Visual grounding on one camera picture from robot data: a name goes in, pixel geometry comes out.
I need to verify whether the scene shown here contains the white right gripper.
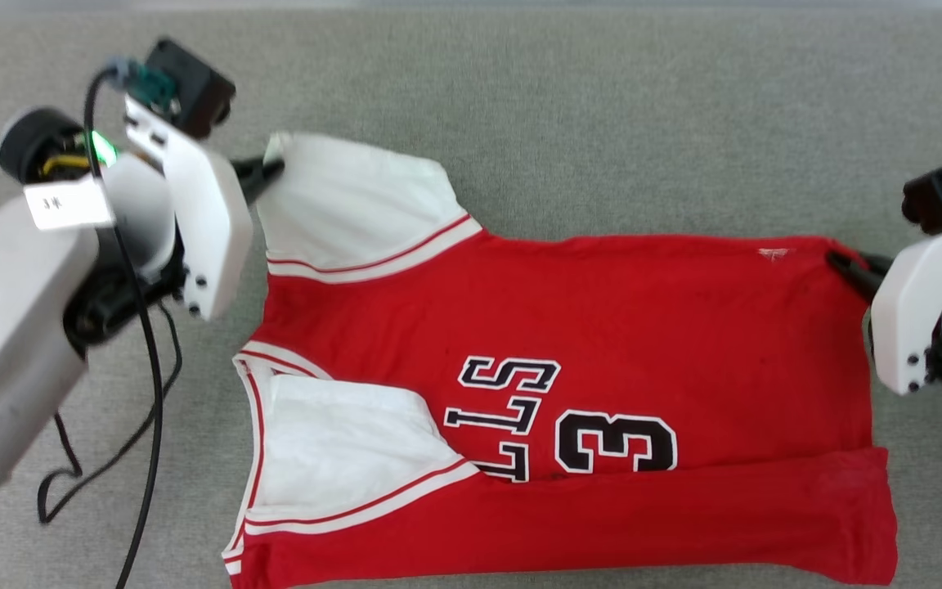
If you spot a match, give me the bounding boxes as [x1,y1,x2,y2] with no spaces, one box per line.
[826,211,942,398]

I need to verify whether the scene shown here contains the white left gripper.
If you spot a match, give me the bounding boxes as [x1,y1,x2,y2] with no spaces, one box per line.
[0,94,286,346]

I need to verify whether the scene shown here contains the red and white basketball jersey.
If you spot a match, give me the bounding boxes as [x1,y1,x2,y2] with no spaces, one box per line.
[222,131,899,589]

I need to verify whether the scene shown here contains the white paper label tag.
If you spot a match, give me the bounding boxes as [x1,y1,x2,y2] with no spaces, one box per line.
[22,175,117,232]

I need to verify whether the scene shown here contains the thick black cable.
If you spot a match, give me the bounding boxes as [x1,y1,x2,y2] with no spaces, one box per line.
[83,65,165,589]

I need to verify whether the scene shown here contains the thin black cable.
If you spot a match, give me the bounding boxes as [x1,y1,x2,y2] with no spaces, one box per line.
[36,299,186,526]

